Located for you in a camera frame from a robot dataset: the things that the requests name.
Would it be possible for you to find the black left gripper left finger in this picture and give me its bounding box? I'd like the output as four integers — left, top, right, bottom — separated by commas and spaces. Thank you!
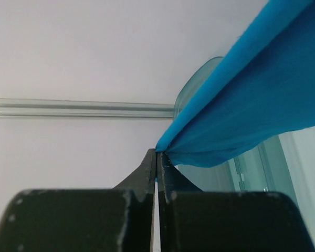
0, 149, 156, 251

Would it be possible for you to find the teal translucent plastic bin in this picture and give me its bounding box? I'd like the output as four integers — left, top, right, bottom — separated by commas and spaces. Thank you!
174, 56, 302, 211

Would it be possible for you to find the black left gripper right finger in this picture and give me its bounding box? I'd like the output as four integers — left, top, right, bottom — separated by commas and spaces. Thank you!
156, 152, 315, 251

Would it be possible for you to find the left aluminium frame post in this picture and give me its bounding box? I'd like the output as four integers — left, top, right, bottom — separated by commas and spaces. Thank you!
0, 98, 174, 119

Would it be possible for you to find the blue t-shirt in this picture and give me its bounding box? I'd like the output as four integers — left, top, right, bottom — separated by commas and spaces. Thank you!
155, 1, 315, 167

